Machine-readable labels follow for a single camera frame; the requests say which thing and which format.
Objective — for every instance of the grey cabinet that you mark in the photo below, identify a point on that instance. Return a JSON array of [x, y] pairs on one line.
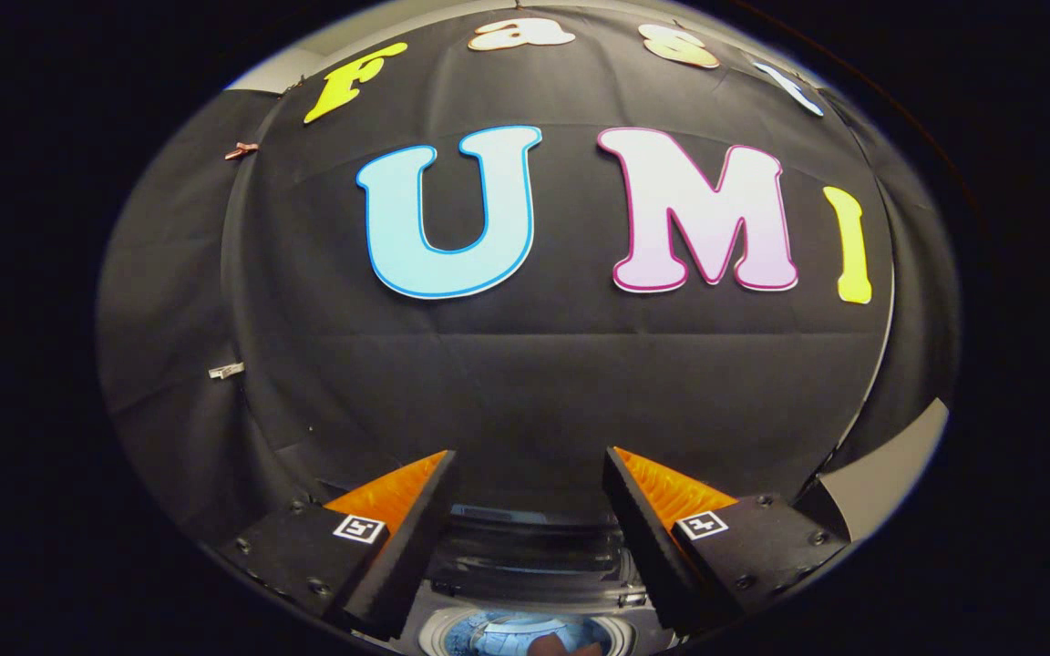
[[890, 465]]

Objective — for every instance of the silver clip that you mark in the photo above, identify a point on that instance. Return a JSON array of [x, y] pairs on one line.
[[226, 370]]

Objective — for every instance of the black backdrop cloth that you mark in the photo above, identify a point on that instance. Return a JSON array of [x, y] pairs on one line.
[[525, 383]]

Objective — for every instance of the dark grey washing machine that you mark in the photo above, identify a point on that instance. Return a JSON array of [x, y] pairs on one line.
[[434, 629]]

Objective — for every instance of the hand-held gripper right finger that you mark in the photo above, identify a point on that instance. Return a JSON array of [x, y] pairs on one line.
[[648, 538]]

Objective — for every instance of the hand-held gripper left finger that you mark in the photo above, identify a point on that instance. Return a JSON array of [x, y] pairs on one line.
[[411, 547]]

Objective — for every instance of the copper clip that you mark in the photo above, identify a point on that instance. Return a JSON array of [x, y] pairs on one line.
[[241, 150]]

